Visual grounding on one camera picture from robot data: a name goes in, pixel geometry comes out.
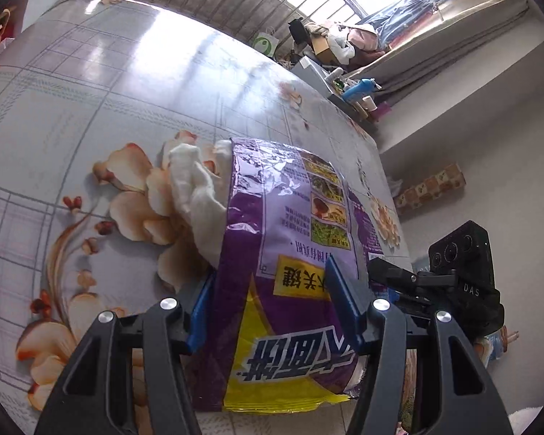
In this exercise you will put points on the tall patterned box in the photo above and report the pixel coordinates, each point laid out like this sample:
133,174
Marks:
430,185

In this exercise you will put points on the purple cup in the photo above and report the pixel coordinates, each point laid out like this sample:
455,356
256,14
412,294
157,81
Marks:
381,112

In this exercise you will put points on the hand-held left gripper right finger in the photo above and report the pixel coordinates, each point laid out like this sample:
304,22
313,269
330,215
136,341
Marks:
344,303

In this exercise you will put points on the cardboard box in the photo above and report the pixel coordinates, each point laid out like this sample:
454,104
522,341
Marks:
324,47

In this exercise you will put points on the purple snack bag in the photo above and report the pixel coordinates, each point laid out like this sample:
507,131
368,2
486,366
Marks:
290,235

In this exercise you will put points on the white and green paper bag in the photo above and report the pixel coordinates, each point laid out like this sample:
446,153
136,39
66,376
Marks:
265,45

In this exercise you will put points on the pile of clothes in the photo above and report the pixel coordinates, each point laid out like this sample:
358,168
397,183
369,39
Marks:
362,40

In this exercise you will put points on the black bag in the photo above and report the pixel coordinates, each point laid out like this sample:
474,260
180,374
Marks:
301,31

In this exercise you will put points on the metal balcony railing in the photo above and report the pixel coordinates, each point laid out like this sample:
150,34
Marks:
254,4

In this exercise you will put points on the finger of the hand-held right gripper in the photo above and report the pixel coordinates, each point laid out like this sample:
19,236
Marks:
403,276

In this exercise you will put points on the grey curtain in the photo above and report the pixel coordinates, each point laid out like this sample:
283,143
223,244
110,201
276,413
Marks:
435,54

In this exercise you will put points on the white paper cup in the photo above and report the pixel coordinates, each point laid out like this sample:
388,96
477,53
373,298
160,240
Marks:
368,103

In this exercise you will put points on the blue detergent bottle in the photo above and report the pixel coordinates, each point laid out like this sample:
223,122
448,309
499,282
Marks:
356,90

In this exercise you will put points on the person's fuzzy clothing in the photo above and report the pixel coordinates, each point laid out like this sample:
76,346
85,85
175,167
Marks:
530,423

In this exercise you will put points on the small white bottle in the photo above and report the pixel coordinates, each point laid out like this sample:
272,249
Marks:
335,75

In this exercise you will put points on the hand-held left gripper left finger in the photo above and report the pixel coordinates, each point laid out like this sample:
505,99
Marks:
199,317

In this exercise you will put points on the grey cabinet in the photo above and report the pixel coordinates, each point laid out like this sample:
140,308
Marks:
313,72

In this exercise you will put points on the blue hanging clothes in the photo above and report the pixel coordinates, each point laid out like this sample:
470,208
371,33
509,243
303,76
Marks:
403,16

